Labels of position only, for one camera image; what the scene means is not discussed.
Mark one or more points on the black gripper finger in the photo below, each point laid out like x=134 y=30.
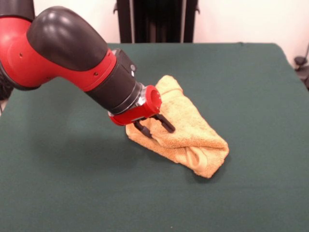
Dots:
x=166 y=124
x=144 y=130

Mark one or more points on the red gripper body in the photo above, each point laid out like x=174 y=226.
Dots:
x=137 y=113

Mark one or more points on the orange terry towel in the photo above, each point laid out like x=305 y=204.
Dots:
x=193 y=135

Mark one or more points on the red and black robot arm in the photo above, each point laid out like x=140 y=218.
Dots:
x=60 y=48

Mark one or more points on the dark green table cloth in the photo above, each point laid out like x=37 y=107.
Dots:
x=72 y=169

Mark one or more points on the black stand base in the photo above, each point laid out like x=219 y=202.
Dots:
x=300 y=61

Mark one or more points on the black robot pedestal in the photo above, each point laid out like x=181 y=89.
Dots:
x=157 y=19

